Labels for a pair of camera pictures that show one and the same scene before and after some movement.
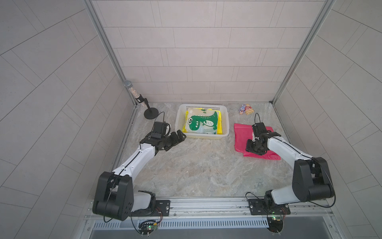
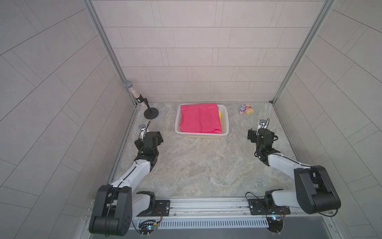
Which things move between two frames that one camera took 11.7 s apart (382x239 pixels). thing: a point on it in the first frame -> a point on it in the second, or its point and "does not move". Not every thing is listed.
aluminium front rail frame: [219, 213] does not move
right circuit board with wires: [275, 224] does not move
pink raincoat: [243, 132] -> [200, 118]
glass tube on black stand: [151, 113] does not move
